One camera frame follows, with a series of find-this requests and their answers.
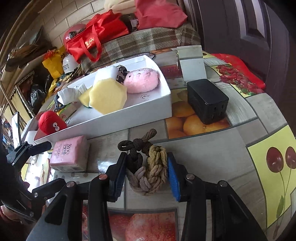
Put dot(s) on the black power cube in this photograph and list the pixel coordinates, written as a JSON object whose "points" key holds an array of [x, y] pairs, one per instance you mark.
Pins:
{"points": [[207, 100]]}

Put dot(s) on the white foam block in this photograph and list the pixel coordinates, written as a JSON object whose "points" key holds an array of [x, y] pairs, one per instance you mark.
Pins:
{"points": [[106, 73]]}

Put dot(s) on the teal tissue pack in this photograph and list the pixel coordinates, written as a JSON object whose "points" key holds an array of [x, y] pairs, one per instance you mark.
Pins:
{"points": [[68, 110]]}

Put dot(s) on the pink tissue pack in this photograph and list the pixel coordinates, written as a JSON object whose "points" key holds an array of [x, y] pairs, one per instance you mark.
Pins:
{"points": [[70, 155]]}

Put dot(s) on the braided rope toy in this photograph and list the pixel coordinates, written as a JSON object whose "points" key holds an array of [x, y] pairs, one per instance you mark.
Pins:
{"points": [[146, 164]]}

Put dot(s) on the black plastic bag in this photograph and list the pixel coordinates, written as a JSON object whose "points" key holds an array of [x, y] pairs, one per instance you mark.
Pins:
{"points": [[36, 97]]}

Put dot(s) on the brown paper bag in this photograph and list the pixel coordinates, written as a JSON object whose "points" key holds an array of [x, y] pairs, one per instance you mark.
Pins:
{"points": [[24, 55]]}

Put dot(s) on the fruit print tablecloth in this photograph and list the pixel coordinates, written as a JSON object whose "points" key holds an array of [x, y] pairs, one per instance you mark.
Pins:
{"points": [[247, 149]]}

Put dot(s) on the yellow octagonal sponge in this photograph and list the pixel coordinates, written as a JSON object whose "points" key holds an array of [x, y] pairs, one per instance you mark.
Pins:
{"points": [[108, 96]]}

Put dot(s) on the pink plush ball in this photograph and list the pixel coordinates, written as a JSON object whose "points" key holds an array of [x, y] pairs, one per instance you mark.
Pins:
{"points": [[141, 80]]}

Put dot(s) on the folded metal stand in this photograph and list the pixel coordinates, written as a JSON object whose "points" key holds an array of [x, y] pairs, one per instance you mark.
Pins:
{"points": [[191, 62]]}

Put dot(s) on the white cardboard box tray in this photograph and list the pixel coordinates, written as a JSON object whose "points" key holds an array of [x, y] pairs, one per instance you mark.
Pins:
{"points": [[139, 109]]}

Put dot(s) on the cream foam tubes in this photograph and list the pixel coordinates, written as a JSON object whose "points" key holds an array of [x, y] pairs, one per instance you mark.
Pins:
{"points": [[120, 6]]}

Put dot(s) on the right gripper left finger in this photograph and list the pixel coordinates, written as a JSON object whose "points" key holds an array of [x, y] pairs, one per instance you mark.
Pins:
{"points": [[62, 220]]}

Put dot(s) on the red glossy tote bag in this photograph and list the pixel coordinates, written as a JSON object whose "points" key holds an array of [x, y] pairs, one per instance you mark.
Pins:
{"points": [[99, 30]]}

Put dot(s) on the white towel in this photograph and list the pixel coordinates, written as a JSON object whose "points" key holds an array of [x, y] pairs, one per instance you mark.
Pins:
{"points": [[69, 95]]}

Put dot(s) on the red bag on chair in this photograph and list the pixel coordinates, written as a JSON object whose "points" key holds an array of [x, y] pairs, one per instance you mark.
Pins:
{"points": [[239, 74]]}

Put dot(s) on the dark red fabric bag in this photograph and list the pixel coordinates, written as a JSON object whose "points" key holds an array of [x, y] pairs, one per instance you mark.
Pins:
{"points": [[158, 14]]}

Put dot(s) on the smartphone on stand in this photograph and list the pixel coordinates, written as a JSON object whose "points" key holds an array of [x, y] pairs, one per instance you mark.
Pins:
{"points": [[15, 125]]}

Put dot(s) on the red plush apple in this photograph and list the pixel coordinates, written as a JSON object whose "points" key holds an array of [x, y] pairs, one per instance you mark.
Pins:
{"points": [[49, 123]]}

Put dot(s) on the plaid covered furniture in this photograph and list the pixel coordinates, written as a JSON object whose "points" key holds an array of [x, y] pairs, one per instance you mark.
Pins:
{"points": [[141, 42]]}

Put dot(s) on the cow print cloth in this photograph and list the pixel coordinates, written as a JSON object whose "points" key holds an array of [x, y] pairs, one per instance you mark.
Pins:
{"points": [[121, 74]]}

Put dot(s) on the white helmet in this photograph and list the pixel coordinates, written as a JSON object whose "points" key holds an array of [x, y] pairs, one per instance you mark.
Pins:
{"points": [[69, 64]]}

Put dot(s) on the pink helmet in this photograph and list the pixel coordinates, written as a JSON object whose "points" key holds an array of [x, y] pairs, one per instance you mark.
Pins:
{"points": [[72, 32]]}

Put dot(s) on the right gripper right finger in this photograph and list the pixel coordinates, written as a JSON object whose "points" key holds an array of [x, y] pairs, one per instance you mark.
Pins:
{"points": [[211, 205]]}

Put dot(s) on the yellow bag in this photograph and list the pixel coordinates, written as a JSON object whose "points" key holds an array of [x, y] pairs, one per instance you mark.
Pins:
{"points": [[53, 62]]}

